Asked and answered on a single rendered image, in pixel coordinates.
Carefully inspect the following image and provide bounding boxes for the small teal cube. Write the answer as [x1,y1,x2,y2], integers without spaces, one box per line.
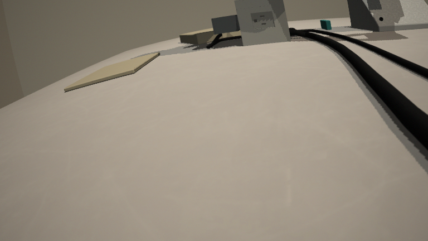
[320,20,332,30]

